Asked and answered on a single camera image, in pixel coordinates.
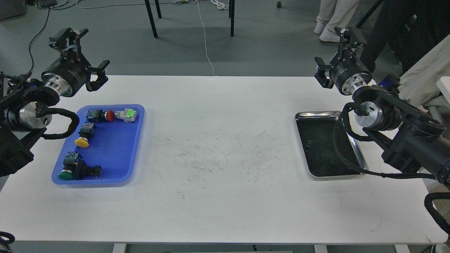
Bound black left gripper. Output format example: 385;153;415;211
41;28;110;97

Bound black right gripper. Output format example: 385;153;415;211
314;27;372;96

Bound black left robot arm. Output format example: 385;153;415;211
0;28;110;177

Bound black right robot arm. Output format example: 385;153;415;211
314;27;450;188

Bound person legs white shoes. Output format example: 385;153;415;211
314;0;360;42

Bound silver metal tray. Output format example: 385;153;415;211
295;111;368;180

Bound black cabinet box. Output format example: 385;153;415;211
360;0;450;73

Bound beige cloth cover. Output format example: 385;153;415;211
398;35;450;107

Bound blue plastic tray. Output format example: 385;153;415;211
51;104;145;187

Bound black chair legs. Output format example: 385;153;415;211
144;0;235;38

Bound black floor cable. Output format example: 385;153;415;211
27;0;74;74

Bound red push button switch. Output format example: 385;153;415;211
85;110;115;123

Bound yellow push button switch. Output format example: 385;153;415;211
75;122;97;148

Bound green white switch module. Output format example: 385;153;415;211
114;108;137;122

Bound green push button switch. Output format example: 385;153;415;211
58;152;102;181

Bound white floor cable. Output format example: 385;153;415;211
174;0;230;76

